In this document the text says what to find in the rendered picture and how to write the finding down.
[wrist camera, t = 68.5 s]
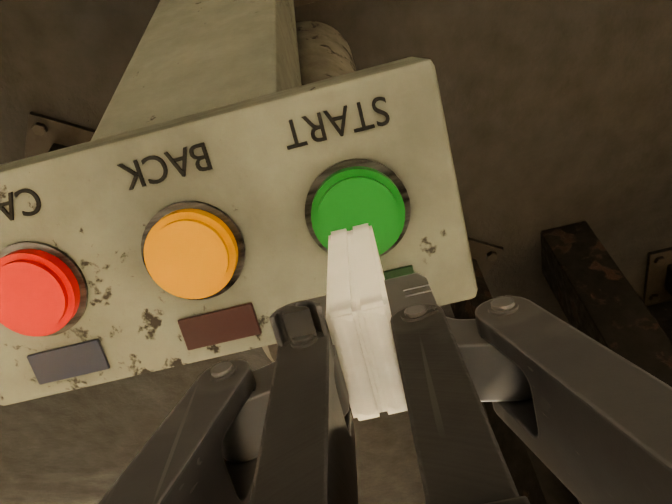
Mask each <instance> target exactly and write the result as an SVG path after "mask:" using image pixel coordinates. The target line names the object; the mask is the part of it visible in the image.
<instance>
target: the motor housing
mask: <svg viewBox="0 0 672 504"><path fill-rule="evenodd" d="M541 258H542V274H543V275H544V277H545V279H546V281H547V283H548V285H549V286H550V288H551V290H552V292H553V294H554V296H555V298H556V299H557V301H558V303H559V305H560V307H561V309H562V310H563V312H564V314H565V316H566V318H567V320H568V321H569V323H570V325H571V326H573V327H574V328H576V329H578V330H579V331H581V332H583V333H584V334H586V335H587V336H589V337H591V338H592V339H594V340H596V341H597V342H599V343H601V344H602V345H604V346H605V347H607V348H609V349H610V350H612V351H614V352H615V353H617V354H619V355H620V356H622V357H623V358H625V359H627V360H628V361H630V362H632V363H633V364H635V365H637V366H638V367H640V368H641V369H643V370H645V371H646V372H648V373H650V374H651V375H653V376H655V377H656V378H658V379H659V380H661V381H663V382H664V383H666V384H668V385H669V386H671V387H672V342H671V341H670V340H669V338H668V337H667V335H666V334H665V333H664V331H663V330H662V328H661V327H660V325H659V324H658V323H657V321H656V320H655V318H654V317H653V316H652V314H651V313H650V311H649V310H648V308H647V307H646V306H645V304H644V303H643V301H642V300H641V298H640V297H639V296H638V294H637V293H636V291H635V290H634V289H633V287H632V286H631V284H630V283H629V281H628V280H627V279H626V277H625V276H624V274H623V273H622V271H621V270H620V269H619V267H618V266H617V264H616V263H615V262H614V260H613V259H612V257H611V256H610V254H609V253H608V252H607V250H606V249H605V247H604V246H603V245H602V243H601V242H600V240H599V239H598V237H597V236H596V235H595V233H594V232H593V230H592V229H591V227H590V226H589V225H588V223H587V222H586V221H582V222H578V223H574V224H570V225H565V226H561V227H557V228H553V229H548V230H544V231H541Z"/></svg>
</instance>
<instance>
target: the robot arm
mask: <svg viewBox="0 0 672 504"><path fill-rule="evenodd" d="M475 317H476V319H453V318H449V317H446V316H445V313H444V311H443V309H442V308H441V307H440V306H438V305H437V303H436V300H435V298H434V295H433V293H432V291H431V288H430V286H429V283H428V281H427V278H426V277H425V276H423V275H421V274H419V273H413V274H409V275H404V276H400V277H396V278H392V279H387V280H385V278H384V274H383V270H382V266H381V262H380V258H379V254H378V249H377V245H376V241H375V237H374V233H373V229H372V225H371V226H368V223H366V224H362V225H357V226H353V230H350V231H347V230H346V228H345V229H341V230H337V231H333V232H331V235H330V236H329V238H328V267H327V295H324V296H320V297H316V298H312V299H307V300H303V301H297V302H294V303H290V304H287V305H285V306H283V307H281V308H279V309H277V310H276V311H275V312H273V313H272V314H271V316H270V317H269V320H270V323H271V326H272V329H273V332H274V336H275V339H276V342H277V345H278V351H277V356H276V361H274V362H273V363H271V364H269V365H267V366H265V367H262V368H260V369H257V370H255V371H252V370H251V367H250V365H249V363H248V362H247V361H245V360H242V359H233V360H229V361H227V360H225V361H221V362H220V363H219V362H218V363H216V364H214V365H213V366H212V367H210V368H209V369H207V370H205V371H204V372H203V373H202V374H201V375H200V376H199V377H198V378H197V380H196V381H195V382H194V383H193V385H192V386H191V387H190V388H189V390H188V391H187V392H186V394H185V395H184V396H183V397H182V399H181V400H180V401H179V402H178V404H177V405H176V406H175V407H174V409H173V410H172V411H171V412H170V414H169V415H168V416H167V417H166V419H165V420H164V421H163V422H162V424H161V425H160V426H159V428H158V429H157V430H156V431H155V433H154V434H153V435H152V436H151V438H150V439H149V440H148V441H147V443H146V444H145V445H144V446H143V448H142V449H141V450H140V451H139V453H138V454H137V455H136V457H135V458H134V459H133V460H132V462H131V463H130V464H129V465H128V467H127V468H126V469H125V470H124V472H123V473H122V474H121V475H120V477H119V478H118V479H117V480H116V482H115V483H114V484H113V486H112V487H111V488H110V489H109V491H108V492H107V493H106V494H105V496H104V497H103V498H102V499H101V501H100V502H99V503H98V504H359V501H358V483H357V466H356V448H355V431H354V422H353V419H352V415H353V418H358V420H359V421H362V420H367V419H372V418H376V417H380V415H379V413H381V412H385V411H387V412H388V415H390V414H395V413H399V412H404V411H408V414H409V419H410V424H411V429H412V434H413V440H414V445H415V450H416V455H417V460H418V465H419V470H420V475H421V480H422V485H423V490H424V495H425V501H426V504H530V502H529V500H528V498H527V497H526V496H519V493H518V491H517V489H516V486H515V484H514V481H513V479H512V476H511V474H510V471H509V469H508V467H507V464H506V462H505V459H504V457H503V454H502V452H501V450H500V447H499V445H498V442H497V440H496V437H495V435H494V433H493V430H492V428H491V425H490V423H489V420H488V418H487V415H486V413H485V411H484V408H483V406H482V403H481V402H492V404H493V409H494V410H495V412H496V414H497V415H498V416H499V417H500V418H501V419H502V420H503V421H504V422H505V423H506V425H507V426H508V427H509V428H510V429H511V430H512V431H513V432H514V433H515V434H516V435H517V436H518V437H519V438H520V439H521V440H522V441H523V442H524V443H525V444H526V445H527V446H528V448H529V449H530V450H531V451H532V452H533V453H534V454H535V455H536V456H537V457H538V458H539V459H540V460H541V461H542V462H543V463H544V464H545V465H546V466H547V467H548V468H549V470H550V471H551V472H552V473H553V474H554V475H555V476H556V477H557V478H558V479H559V480H560V481H561V482H562V483H563V484H564V485H565V486H566V487H567V488H568V489H569V490H570V492H571V493H572V494H573V495H574V496H575V497H576V498H577V499H578V500H579V501H580V502H581V503H582V504H672V387H671V386H669V385H668V384H666V383H664V382H663V381H661V380H659V379H658V378H656V377H655V376H653V375H651V374H650V373H648V372H646V371H645V370H643V369H641V368H640V367H638V366H637V365H635V364H633V363H632V362H630V361H628V360H627V359H625V358H623V357H622V356H620V355H619V354H617V353H615V352H614V351H612V350H610V349H609V348H607V347H605V346H604V345H602V344H601V343H599V342H597V341H596V340H594V339H592V338H591V337H589V336H587V335H586V334H584V333H583V332H581V331H579V330H578V329H576V328H574V327H573V326H571V325H569V324H568V323H566V322H565V321H563V320H561V319H560V318H558V317H556V316H555V315H553V314H551V313H550V312H548V311H547V310H545V309H543V308H542V307H540V306H538V305H537V304H535V303H533V302H532V301H530V300H528V299H526V298H523V297H517V296H511V295H505V296H498V297H496V298H494V299H490V300H488V301H485V302H483V303H481V304H480V305H479V306H478V307H477V308H476V310H475ZM349 404H350V408H351V411H352V415H351V411H350V408H349Z"/></svg>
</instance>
